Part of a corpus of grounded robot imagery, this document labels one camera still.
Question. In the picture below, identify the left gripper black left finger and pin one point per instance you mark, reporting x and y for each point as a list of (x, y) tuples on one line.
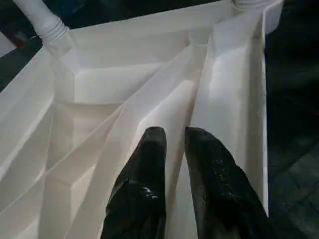
[(142, 186)]

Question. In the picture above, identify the white plastic table top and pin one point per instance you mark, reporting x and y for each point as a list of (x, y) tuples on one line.
[(112, 74)]

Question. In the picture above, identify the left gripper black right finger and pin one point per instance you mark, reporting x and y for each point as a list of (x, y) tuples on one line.
[(219, 194)]

